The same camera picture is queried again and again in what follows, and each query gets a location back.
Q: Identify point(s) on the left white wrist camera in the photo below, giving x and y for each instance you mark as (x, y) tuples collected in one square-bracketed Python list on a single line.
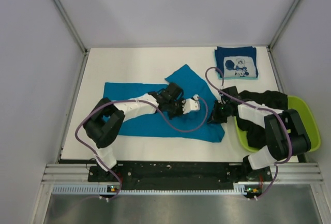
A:
[(191, 104)]

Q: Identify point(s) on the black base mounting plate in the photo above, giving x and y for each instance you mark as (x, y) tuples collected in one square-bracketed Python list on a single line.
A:
[(164, 175)]

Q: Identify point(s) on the aluminium corner frame post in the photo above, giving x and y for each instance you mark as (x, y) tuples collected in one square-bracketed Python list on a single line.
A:
[(70, 26), (285, 21)]

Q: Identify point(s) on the navy cartoon print folded shirt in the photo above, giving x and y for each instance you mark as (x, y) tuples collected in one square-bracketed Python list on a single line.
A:
[(237, 62)]

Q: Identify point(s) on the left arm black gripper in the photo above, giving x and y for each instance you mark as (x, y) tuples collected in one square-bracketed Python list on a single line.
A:
[(179, 101)]

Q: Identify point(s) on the black t-shirt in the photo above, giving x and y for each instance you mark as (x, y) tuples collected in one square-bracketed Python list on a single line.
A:
[(251, 132)]

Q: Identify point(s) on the lime green plastic basin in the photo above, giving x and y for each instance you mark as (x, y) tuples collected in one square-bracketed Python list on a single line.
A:
[(307, 118)]

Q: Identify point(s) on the teal blue t-shirt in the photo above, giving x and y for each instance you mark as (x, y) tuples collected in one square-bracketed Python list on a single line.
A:
[(153, 125)]

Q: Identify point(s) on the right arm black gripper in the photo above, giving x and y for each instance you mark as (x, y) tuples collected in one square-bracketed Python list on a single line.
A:
[(214, 117)]

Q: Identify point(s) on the left aluminium corner frame post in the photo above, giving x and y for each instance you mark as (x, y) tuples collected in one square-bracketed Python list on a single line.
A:
[(70, 26)]

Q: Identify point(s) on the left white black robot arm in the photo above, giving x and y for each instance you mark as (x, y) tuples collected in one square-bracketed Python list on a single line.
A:
[(103, 126)]

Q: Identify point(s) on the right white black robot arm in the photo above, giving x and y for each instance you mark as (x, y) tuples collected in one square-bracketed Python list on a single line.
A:
[(266, 118)]

